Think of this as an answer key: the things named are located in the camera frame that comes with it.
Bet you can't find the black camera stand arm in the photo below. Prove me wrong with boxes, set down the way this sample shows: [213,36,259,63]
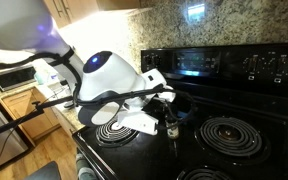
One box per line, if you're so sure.
[0,94,76,149]

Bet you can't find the dark grey chair seat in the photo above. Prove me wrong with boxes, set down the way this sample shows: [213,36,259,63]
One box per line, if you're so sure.
[22,160,62,180]

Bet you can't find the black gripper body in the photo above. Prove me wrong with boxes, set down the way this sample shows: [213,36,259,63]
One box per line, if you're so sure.
[140,96,175,123]

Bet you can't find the silver toaster oven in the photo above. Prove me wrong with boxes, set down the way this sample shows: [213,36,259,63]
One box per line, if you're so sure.
[0,64,38,92]

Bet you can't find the glass herb spice bottle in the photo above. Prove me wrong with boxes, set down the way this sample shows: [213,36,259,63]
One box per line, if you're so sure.
[166,119,181,140]

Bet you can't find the wooden base cabinet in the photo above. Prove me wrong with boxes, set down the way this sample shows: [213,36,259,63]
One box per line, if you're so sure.
[2,87,62,141]

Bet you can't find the black coil stove burner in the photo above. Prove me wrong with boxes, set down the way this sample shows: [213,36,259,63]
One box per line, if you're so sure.
[176,165,233,180]
[195,115,272,165]
[94,118,141,148]

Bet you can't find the black electric stove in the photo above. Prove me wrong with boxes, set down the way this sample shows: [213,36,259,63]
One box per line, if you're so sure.
[72,42,288,180]

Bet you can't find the black stove knob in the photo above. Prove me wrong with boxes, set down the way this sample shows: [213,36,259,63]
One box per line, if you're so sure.
[152,54,162,67]
[143,54,152,67]
[245,54,262,74]
[277,54,288,74]

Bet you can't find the green white kitchen towel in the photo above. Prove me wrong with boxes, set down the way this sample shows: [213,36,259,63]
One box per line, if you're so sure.
[74,149,100,180]

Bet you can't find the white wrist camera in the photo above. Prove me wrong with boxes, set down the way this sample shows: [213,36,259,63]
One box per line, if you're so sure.
[117,110,159,136]

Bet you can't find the teal small container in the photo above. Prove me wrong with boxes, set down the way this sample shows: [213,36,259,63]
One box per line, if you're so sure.
[33,71,47,85]

